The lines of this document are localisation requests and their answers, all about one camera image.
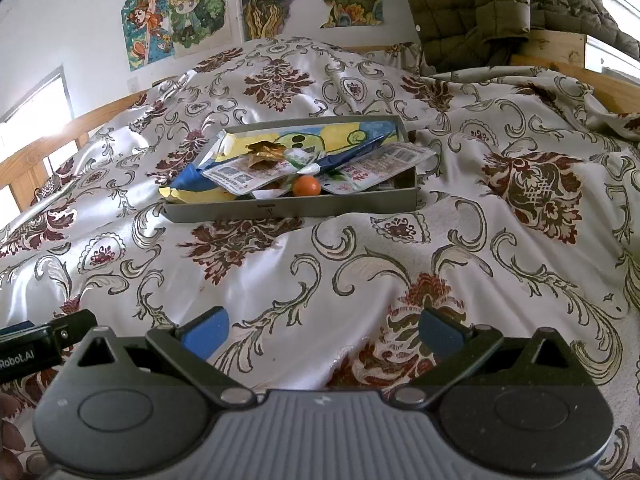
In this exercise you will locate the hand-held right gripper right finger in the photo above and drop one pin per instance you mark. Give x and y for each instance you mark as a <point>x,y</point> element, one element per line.
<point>441,335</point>

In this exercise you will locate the wooden bed frame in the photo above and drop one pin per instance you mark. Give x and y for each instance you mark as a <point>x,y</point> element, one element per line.
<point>30,170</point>

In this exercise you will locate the long blue snack packet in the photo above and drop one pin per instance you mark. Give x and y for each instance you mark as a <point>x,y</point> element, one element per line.
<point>360,152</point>

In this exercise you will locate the white red-print snack packet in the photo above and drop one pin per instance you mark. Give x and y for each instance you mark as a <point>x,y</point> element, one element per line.
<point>240,175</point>
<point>380,162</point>

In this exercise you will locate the blond figure cartoon poster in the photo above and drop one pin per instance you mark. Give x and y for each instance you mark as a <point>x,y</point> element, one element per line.
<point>195,15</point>

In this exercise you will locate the orange-haired figure cartoon poster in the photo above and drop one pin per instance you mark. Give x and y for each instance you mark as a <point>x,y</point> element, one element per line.
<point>142,35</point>

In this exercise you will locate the gold foil snack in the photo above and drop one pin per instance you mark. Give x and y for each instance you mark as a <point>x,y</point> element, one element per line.
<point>267,152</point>

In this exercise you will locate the floral satin bed cover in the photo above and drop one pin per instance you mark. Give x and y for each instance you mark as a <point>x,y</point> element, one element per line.
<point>350,270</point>

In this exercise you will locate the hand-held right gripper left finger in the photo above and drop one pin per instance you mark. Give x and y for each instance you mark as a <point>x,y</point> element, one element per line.
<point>206,334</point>

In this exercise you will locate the wooden plank headboard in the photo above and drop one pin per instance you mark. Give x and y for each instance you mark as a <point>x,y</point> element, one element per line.
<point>555,50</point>

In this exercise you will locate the white wall socket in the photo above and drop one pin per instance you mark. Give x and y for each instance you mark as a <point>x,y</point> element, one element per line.
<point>134,84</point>

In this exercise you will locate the bright window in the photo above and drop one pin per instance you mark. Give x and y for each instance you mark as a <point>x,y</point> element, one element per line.
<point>35,115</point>

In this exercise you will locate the olive quilted jacket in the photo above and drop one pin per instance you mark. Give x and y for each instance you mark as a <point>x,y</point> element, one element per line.
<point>475,5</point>

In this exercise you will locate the cartoon drawing paper liner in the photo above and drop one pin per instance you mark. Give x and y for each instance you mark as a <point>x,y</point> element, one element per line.
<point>345,132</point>

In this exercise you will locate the person's left hand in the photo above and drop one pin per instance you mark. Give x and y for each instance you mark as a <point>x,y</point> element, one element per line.
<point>9,435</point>

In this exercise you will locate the torn tree painting poster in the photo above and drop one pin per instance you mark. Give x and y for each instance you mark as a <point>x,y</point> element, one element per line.
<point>270,0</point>

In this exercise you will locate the grey shallow tray box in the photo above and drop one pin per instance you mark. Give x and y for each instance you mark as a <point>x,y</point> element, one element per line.
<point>300,208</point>

